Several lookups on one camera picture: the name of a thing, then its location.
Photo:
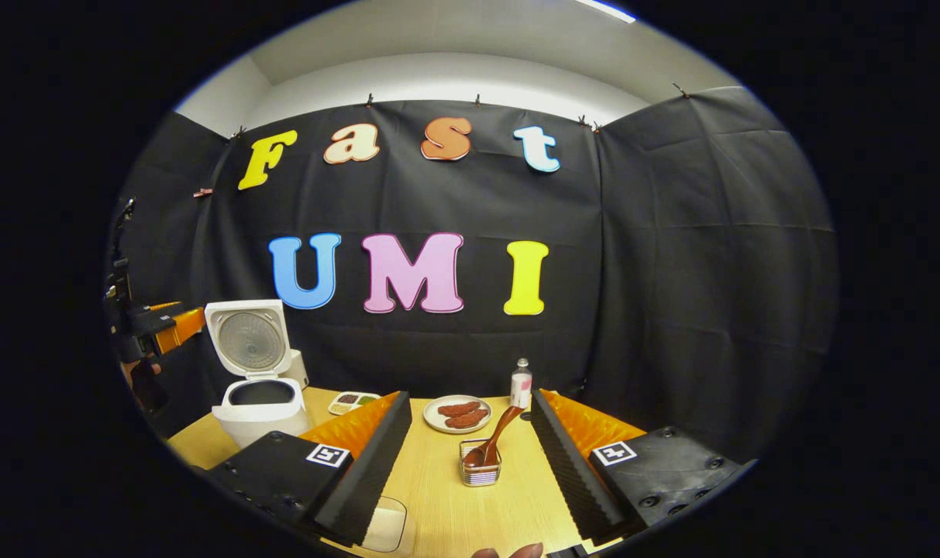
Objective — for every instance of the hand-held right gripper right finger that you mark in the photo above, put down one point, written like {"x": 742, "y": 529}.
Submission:
{"x": 566, "y": 473}

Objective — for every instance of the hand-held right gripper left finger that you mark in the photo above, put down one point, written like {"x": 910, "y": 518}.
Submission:
{"x": 369, "y": 473}

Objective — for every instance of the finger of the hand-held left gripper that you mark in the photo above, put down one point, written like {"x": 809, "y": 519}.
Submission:
{"x": 163, "y": 308}
{"x": 183, "y": 329}

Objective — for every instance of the cream rice dish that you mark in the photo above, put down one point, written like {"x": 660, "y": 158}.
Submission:
{"x": 388, "y": 527}

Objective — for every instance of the brown wooden spoon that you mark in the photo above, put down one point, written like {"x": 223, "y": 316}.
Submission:
{"x": 500, "y": 430}

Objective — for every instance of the white rice cooker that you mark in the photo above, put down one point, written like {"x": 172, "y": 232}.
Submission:
{"x": 256, "y": 422}

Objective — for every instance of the white divided grain dish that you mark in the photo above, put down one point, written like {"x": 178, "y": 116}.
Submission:
{"x": 336, "y": 408}

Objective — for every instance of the white round plate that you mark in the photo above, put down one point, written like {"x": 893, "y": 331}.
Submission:
{"x": 431, "y": 418}

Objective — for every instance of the small clear bottle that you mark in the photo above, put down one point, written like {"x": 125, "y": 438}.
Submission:
{"x": 521, "y": 387}

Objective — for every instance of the red meat piece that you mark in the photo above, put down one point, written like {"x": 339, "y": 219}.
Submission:
{"x": 458, "y": 408}
{"x": 468, "y": 421}

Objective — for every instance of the white toaster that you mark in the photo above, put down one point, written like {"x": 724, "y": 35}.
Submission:
{"x": 297, "y": 370}

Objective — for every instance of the black backdrop cloth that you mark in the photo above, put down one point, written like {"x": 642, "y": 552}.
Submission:
{"x": 671, "y": 248}

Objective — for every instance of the row of black cloth clips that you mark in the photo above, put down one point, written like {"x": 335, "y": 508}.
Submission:
{"x": 370, "y": 100}

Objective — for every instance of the long ceiling light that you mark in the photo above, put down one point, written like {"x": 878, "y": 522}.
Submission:
{"x": 605, "y": 9}

